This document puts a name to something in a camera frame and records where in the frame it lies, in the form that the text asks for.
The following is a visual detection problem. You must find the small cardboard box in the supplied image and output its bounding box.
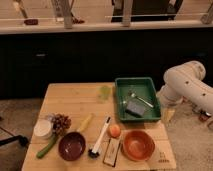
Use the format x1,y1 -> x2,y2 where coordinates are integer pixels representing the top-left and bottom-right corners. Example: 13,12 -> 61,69
103,138 -> 120,167

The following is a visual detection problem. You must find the orange fruit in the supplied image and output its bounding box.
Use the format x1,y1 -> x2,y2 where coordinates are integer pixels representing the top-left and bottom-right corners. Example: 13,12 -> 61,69
109,124 -> 121,138

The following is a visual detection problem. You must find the green plastic tray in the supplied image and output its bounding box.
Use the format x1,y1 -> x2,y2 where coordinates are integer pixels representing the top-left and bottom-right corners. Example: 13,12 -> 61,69
115,77 -> 161,122

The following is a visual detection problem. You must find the orange bowl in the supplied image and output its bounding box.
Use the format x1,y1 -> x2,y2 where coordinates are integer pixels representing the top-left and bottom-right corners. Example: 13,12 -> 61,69
122,130 -> 155,161

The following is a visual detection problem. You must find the grey sponge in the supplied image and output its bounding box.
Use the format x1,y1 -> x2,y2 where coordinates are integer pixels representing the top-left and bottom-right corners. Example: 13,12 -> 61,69
125,101 -> 145,117

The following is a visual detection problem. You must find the yellow banana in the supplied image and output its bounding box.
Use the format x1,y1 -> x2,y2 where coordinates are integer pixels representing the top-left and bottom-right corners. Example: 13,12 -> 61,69
77,114 -> 93,132

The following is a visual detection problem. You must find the bunch of red grapes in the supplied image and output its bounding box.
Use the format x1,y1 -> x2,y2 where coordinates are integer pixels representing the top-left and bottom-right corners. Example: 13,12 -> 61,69
52,114 -> 71,135

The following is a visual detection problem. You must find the white handled dish brush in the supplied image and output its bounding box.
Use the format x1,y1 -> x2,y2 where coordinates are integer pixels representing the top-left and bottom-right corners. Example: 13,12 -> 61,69
88,117 -> 111,158

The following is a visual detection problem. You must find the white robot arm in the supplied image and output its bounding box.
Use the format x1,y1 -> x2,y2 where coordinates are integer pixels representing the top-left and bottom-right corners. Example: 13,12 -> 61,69
158,61 -> 213,114

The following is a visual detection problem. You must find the white round container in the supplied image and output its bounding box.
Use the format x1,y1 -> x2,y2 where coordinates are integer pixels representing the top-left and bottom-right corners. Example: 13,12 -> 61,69
34,119 -> 52,139

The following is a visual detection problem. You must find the pale green cup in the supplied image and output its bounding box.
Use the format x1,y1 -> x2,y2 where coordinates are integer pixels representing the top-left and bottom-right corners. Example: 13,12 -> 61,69
98,86 -> 111,100

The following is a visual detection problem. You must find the dark red bowl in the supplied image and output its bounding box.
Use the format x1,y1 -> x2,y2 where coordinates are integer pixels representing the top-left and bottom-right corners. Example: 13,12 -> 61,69
58,132 -> 86,161

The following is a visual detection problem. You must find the green cucumber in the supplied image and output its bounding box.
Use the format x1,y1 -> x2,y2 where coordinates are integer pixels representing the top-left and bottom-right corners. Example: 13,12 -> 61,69
36,134 -> 58,159

